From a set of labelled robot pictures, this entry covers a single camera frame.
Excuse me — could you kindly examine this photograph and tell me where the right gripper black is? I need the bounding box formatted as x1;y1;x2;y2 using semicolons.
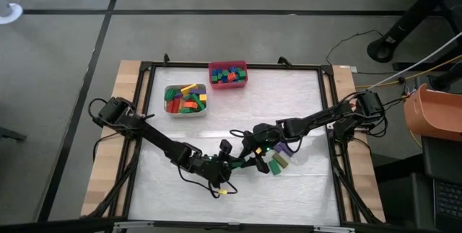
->
237;123;283;175

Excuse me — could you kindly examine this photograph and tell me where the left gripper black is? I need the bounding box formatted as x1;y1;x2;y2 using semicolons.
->
186;149;256;189

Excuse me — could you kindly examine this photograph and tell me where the green long block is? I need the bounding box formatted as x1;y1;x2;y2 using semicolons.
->
267;159;282;176

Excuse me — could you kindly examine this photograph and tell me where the olive green block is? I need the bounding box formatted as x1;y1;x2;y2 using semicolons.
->
271;152;289;170

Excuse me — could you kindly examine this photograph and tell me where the purple long block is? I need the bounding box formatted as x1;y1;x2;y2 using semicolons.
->
273;141;295;158

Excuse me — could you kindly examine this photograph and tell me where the green eight-stud block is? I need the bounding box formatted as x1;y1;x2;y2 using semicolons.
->
190;93;206;110

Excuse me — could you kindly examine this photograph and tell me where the pink plastic bin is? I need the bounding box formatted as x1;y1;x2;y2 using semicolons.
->
208;60;249;90

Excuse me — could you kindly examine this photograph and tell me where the black cabinet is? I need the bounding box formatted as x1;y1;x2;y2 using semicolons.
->
371;135;462;233

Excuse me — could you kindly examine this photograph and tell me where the orange plastic tub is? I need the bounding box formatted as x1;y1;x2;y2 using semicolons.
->
403;83;462;144

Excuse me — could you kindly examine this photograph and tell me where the black laptop keyboard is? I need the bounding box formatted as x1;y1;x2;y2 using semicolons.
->
432;178;462;232

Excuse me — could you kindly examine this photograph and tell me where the black desk stand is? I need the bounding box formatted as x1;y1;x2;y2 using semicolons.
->
365;0;462;64

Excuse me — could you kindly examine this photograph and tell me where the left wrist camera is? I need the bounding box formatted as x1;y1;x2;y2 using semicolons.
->
218;139;234;162

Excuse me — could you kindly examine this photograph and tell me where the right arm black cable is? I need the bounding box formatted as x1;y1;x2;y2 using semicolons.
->
229;128;305;154

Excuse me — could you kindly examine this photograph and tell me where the black aluminium table frame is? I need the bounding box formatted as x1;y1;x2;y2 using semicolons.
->
82;53;386;229

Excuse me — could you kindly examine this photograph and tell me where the black cable bundle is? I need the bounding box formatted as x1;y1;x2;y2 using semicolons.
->
355;94;411;139

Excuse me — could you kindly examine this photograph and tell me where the black floor cable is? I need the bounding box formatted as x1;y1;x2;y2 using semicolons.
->
326;29;384;67

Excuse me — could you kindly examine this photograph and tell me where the white floor cable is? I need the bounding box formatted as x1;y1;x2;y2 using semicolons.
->
356;30;462;95

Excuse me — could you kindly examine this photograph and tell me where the yellow floor cable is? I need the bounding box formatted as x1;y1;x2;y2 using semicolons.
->
354;54;462;89

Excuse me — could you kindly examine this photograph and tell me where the black floor bracket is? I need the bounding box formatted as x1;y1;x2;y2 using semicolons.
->
0;126;28;144

